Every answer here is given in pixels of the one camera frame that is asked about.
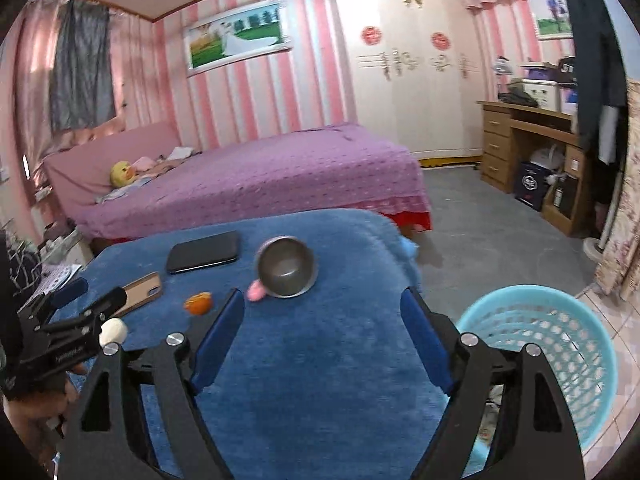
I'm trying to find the pink headboard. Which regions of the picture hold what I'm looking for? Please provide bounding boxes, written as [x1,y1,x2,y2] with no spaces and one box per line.
[42,120,183,206]

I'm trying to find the white wardrobe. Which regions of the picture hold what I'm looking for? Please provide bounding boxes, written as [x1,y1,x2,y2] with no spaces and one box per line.
[330,0,488,161]

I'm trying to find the wooden desk with drawers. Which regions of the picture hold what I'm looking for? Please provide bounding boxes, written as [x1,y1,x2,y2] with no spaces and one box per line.
[477,100,596,238]

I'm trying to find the white storage box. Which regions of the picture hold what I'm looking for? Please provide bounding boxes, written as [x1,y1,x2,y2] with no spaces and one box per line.
[520,79,561,111]

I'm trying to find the framed couple wall photo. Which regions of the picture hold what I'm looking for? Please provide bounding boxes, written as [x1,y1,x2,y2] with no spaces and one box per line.
[527,0,576,41]

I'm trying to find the dark clothes on desk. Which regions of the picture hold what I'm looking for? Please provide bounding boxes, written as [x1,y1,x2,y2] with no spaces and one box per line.
[497,82,538,108]

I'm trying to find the dark blue carton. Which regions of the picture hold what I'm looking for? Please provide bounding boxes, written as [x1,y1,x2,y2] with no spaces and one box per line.
[512,161,551,211]

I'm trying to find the floral curtain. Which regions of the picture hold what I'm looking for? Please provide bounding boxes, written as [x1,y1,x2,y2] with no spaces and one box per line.
[592,77,640,301]

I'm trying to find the white fan stand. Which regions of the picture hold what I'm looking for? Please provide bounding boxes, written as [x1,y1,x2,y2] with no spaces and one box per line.
[582,165,623,263]

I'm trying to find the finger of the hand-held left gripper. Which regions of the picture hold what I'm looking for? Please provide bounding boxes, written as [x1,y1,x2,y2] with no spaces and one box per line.
[75,286,127,328]
[20,277,90,321]

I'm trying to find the black phone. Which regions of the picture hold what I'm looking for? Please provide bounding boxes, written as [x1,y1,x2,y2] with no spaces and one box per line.
[166,231,242,275]

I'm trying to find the bed with purple bedspread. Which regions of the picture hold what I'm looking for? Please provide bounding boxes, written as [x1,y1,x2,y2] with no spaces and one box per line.
[72,122,433,246]

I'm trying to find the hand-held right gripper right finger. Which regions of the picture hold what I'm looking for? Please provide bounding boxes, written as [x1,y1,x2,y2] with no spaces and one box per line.
[400,286,586,480]

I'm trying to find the framed landscape wall picture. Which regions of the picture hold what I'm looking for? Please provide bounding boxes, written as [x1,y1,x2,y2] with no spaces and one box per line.
[182,0,293,78]

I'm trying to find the grey window curtain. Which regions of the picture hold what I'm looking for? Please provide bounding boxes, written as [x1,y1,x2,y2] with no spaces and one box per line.
[47,0,118,133]

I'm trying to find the dark hanging coat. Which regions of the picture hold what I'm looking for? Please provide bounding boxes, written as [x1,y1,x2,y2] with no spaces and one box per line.
[565,0,628,163]

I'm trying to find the light blue plastic basket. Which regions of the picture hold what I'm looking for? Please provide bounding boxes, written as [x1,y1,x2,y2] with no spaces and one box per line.
[456,285,618,478]

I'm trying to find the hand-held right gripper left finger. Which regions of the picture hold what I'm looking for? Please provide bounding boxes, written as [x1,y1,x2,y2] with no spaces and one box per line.
[59,287,247,480]

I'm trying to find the white tissue ball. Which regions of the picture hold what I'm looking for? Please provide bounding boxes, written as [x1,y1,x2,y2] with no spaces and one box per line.
[99,317,128,348]

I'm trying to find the pink mug with steel lining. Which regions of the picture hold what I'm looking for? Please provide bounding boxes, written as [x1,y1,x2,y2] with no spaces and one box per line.
[245,236,319,303]

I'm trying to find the yellow plush toy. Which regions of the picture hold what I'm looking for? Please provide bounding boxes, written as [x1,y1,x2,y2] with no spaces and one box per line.
[110,161,138,187]

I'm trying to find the dark patterned cloth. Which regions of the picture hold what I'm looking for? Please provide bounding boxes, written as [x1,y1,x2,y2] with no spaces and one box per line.
[0,232,42,303]

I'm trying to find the clear plastic wrapper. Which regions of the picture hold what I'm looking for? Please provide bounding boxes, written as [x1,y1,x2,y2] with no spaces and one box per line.
[475,385,503,461]

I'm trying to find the brown phone case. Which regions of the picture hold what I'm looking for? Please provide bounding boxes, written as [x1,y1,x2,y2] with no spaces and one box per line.
[117,271,163,318]

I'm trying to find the person's left hand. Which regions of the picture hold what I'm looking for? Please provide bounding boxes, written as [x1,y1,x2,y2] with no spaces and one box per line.
[5,362,91,466]

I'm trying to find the pink clothes pile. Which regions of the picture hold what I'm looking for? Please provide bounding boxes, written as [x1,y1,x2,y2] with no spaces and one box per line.
[132,146,196,176]

